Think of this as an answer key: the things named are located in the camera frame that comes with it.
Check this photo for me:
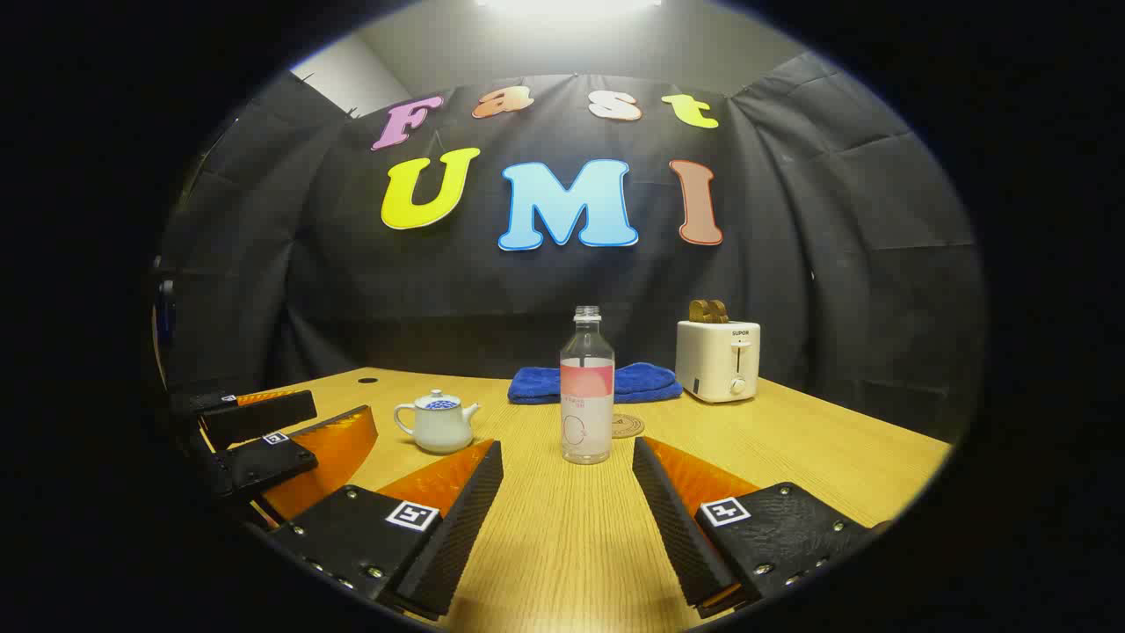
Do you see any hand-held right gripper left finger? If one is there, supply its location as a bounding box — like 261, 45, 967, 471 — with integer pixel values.
268, 438, 505, 622

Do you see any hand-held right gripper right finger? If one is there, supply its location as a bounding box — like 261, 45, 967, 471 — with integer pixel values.
631, 436, 890, 622

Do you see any white ceramic teacup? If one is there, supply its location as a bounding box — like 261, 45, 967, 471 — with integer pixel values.
394, 400, 481, 455

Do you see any clear water bottle pink label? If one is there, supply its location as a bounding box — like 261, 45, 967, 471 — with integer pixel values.
560, 306, 615, 465

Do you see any blue folded towel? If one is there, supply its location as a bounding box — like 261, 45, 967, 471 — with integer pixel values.
508, 362, 684, 406

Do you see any white toaster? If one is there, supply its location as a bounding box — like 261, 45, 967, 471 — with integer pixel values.
675, 319, 762, 404

